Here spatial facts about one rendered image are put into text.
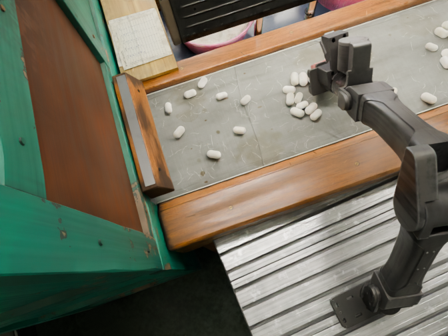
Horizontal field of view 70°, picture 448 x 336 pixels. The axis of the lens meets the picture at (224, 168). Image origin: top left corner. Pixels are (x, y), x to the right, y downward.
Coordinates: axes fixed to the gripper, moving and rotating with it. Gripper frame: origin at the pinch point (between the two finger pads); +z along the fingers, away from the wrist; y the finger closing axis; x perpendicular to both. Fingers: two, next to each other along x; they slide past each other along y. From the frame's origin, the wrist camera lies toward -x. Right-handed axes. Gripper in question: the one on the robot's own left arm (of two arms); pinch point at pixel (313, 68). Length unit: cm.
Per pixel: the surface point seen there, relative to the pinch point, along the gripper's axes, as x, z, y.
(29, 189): -18, -53, 50
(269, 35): -9.1, 10.1, 7.1
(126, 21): -22, 23, 43
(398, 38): 0.6, 2.3, -26.0
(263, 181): 15.1, -18.8, 23.5
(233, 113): 3.9, -1.6, 23.7
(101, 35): -22, 14, 49
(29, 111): -23, -44, 50
